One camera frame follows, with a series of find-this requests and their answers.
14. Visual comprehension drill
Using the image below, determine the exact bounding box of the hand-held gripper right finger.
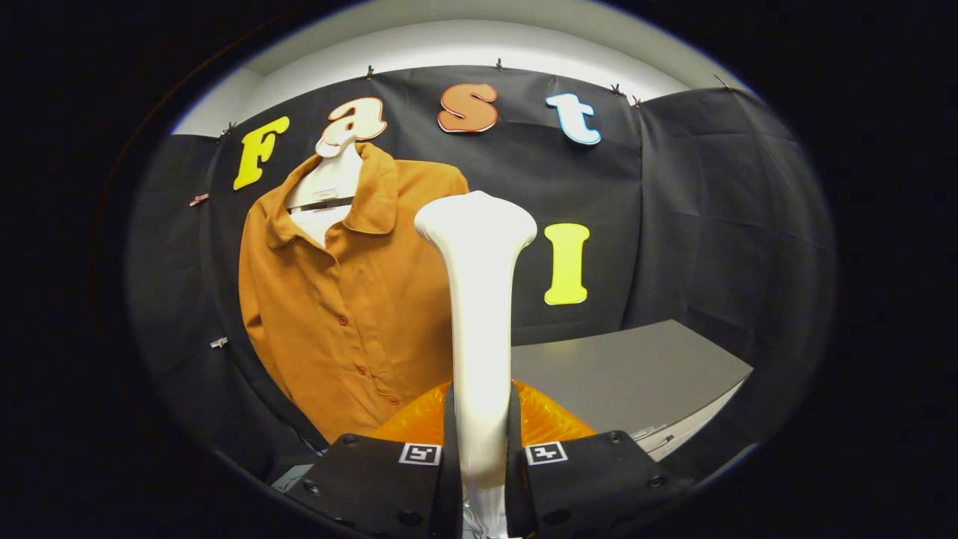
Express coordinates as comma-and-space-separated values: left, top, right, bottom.
505, 380, 697, 539

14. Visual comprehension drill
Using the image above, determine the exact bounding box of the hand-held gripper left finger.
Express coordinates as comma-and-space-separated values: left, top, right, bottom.
284, 382, 465, 539

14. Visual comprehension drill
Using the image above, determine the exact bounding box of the white garment steamer head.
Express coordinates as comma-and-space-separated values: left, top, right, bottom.
414, 190, 538, 491

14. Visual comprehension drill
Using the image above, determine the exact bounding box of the orange-brown button shirt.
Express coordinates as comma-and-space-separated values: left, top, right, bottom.
238, 142, 471, 444

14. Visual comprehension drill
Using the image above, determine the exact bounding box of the grey cabinet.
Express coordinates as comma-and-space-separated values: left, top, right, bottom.
511, 320, 754, 461

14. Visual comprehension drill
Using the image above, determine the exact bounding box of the black backdrop cloth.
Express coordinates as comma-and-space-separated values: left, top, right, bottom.
127, 66, 838, 487

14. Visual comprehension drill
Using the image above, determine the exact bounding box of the white mannequin torso stand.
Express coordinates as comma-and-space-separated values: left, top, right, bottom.
284, 133, 364, 248

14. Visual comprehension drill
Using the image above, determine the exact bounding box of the row of black cloth clips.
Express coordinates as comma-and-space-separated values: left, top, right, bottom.
219, 58, 734, 141

